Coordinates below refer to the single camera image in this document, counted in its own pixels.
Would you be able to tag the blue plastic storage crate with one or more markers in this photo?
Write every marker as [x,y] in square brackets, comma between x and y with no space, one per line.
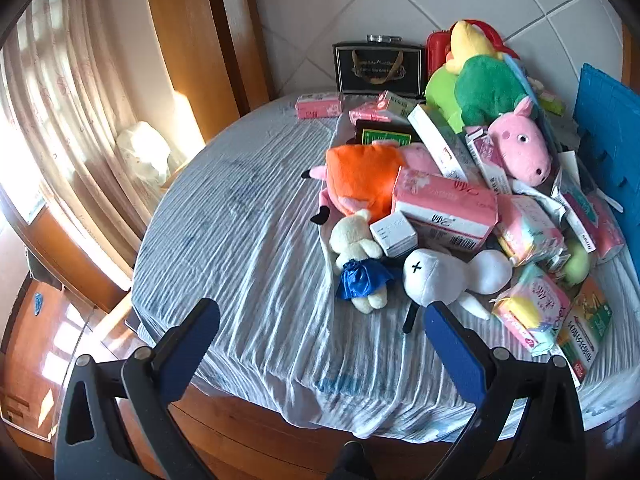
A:
[607,115]

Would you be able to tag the cream bear plush blue dress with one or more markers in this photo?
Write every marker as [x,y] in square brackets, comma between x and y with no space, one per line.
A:
[362,275]

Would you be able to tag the pink tissue pack far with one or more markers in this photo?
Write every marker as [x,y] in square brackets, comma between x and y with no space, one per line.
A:
[319,105]

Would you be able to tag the green label dark box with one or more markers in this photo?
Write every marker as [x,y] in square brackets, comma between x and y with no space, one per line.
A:
[368,131]

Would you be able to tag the long white carton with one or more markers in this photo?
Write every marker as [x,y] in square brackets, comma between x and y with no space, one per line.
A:
[446,149]

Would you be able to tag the beige curtain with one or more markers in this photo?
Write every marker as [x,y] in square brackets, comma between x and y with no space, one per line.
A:
[64,90]

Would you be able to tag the black gift box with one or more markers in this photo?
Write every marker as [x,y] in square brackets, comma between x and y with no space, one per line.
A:
[380,63]

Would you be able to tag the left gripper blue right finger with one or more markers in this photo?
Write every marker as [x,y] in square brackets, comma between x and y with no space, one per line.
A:
[464,355]

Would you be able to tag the orange green medicine box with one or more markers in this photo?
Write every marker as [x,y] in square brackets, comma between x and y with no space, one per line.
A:
[580,338]

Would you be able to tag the red toy suitcase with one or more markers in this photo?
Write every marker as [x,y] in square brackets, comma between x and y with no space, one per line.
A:
[465,39]

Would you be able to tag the kotex pad pack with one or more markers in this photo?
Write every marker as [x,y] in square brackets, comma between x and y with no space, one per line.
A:
[533,310]

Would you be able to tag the white rabbit plush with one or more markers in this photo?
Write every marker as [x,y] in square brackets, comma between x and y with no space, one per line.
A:
[431,276]

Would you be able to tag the small white box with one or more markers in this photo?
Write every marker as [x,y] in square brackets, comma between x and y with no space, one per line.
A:
[395,234]

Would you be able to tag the pink pig plush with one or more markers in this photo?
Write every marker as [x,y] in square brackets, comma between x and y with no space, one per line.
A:
[521,146]

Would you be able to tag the orange pink plush toy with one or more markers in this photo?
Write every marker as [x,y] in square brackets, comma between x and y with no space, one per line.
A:
[362,176]

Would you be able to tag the pastel pad pack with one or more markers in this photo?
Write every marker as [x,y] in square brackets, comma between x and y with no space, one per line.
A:
[524,230]

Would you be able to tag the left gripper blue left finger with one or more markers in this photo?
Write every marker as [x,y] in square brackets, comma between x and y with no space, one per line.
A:
[180,351]

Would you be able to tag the green round plush ball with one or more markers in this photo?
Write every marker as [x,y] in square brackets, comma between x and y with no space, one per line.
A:
[578,264]

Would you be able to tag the large pink tissue pack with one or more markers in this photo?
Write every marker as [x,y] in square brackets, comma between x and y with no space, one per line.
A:
[451,213]

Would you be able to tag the wooden door frame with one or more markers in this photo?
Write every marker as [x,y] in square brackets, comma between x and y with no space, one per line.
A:
[215,55]

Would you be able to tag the green yellow plush dinosaur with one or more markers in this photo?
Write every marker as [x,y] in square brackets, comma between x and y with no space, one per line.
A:
[485,89]

